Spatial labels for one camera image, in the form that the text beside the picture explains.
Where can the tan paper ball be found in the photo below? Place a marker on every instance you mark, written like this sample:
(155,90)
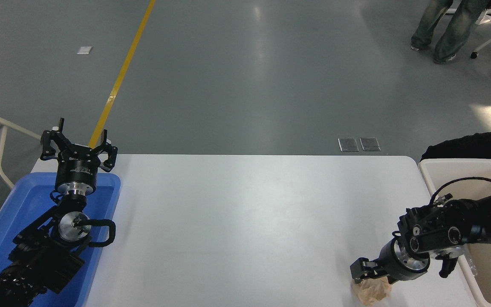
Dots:
(371,292)

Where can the blue plastic tray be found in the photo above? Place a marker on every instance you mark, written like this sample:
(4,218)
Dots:
(24,200)

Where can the metal floor plate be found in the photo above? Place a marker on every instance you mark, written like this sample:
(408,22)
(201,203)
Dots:
(370,144)
(348,144)

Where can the standing person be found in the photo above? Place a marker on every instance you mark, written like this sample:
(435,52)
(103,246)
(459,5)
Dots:
(452,30)

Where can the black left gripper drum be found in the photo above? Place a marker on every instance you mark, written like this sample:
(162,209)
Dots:
(77,168)

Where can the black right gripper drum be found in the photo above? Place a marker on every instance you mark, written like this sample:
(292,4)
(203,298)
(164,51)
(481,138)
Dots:
(386,262)

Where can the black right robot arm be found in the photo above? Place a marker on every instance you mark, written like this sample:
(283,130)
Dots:
(488,217)

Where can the seated person beside bin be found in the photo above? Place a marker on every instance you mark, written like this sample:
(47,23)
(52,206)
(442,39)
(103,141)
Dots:
(467,145)

